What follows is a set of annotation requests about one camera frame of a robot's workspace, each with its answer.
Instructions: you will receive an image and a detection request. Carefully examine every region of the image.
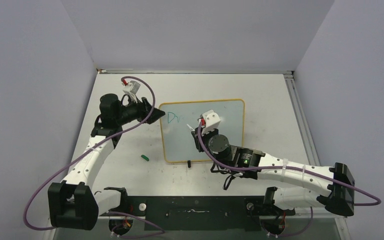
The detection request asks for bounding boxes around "aluminium frame rail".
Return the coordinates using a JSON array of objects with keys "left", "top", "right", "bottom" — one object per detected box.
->
[{"left": 283, "top": 71, "right": 349, "bottom": 220}]

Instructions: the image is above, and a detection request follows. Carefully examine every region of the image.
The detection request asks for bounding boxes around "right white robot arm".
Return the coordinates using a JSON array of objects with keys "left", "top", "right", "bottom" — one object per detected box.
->
[{"left": 191, "top": 129, "right": 355, "bottom": 217}]

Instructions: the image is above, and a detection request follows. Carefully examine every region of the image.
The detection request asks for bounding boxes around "white marker pen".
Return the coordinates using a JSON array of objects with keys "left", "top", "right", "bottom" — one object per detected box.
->
[{"left": 186, "top": 124, "right": 195, "bottom": 132}]

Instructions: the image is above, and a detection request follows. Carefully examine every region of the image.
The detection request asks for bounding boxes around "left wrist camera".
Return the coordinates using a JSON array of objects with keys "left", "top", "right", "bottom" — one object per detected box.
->
[{"left": 121, "top": 79, "right": 141, "bottom": 103}]

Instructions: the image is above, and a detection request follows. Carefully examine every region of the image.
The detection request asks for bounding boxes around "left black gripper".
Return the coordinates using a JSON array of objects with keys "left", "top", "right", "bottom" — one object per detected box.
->
[{"left": 115, "top": 94, "right": 164, "bottom": 126}]

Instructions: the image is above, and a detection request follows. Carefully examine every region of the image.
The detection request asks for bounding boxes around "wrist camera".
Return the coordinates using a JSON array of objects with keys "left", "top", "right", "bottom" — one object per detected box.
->
[
  {"left": 198, "top": 109, "right": 221, "bottom": 136},
  {"left": 121, "top": 79, "right": 141, "bottom": 103}
]

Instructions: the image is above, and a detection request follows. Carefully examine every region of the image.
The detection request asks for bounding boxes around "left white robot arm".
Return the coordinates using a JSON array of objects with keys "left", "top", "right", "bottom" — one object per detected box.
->
[{"left": 47, "top": 93, "right": 166, "bottom": 230}]

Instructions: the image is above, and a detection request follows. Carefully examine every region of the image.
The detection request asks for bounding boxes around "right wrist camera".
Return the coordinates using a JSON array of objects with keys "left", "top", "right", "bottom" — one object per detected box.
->
[{"left": 198, "top": 109, "right": 221, "bottom": 136}]

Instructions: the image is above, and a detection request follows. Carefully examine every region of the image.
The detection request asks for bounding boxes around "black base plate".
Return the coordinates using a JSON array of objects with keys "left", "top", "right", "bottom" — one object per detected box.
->
[{"left": 113, "top": 195, "right": 296, "bottom": 231}]

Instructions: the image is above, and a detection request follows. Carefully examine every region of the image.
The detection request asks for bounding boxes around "yellow framed whiteboard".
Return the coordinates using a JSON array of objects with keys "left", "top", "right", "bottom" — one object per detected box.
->
[{"left": 159, "top": 98, "right": 245, "bottom": 163}]

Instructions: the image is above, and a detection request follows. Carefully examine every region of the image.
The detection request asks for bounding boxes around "green marker cap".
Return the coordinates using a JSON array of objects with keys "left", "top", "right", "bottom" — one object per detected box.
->
[{"left": 140, "top": 154, "right": 150, "bottom": 162}]

